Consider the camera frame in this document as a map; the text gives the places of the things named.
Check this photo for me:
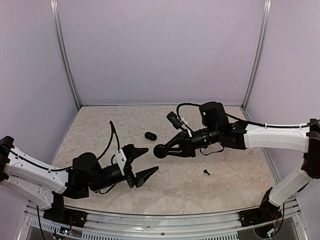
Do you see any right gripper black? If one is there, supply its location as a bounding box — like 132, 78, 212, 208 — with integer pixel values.
161, 125, 221, 158

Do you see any black round earbud case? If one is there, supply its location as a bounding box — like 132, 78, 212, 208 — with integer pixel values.
153, 144, 168, 159

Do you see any black earbud charging case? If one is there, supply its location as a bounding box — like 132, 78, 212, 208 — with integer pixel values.
144, 131, 157, 141

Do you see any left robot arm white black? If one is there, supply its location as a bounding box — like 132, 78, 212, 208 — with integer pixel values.
0, 136, 159, 223

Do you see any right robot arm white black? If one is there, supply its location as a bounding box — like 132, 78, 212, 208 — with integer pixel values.
153, 101, 320, 222

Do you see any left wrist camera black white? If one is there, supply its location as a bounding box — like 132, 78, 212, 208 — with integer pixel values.
114, 148, 127, 176

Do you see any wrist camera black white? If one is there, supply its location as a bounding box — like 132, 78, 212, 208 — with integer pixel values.
166, 111, 193, 137
114, 148, 127, 176

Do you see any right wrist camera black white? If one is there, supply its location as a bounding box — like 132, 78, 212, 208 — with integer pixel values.
166, 111, 193, 137

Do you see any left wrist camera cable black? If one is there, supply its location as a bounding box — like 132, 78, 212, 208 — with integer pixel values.
97, 120, 120, 160

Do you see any wrist camera cable black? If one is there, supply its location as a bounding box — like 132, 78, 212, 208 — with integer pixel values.
97, 120, 120, 160
176, 101, 320, 131

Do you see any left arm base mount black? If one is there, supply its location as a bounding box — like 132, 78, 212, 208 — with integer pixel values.
43, 208, 88, 228

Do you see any front aluminium rail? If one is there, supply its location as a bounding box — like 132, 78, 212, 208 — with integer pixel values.
23, 197, 307, 240

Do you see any right wrist camera cable black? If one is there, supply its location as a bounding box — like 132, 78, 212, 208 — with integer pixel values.
176, 101, 320, 131

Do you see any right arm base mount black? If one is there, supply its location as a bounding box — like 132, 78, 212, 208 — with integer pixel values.
238, 207, 283, 227

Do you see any right aluminium frame post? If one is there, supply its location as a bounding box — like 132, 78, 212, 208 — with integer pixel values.
241, 0, 272, 111

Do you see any aluminium frame post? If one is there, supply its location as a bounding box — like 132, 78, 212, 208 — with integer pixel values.
49, 0, 82, 111
241, 0, 272, 111

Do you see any left aluminium frame post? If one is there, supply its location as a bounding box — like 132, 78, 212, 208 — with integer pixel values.
49, 0, 82, 111

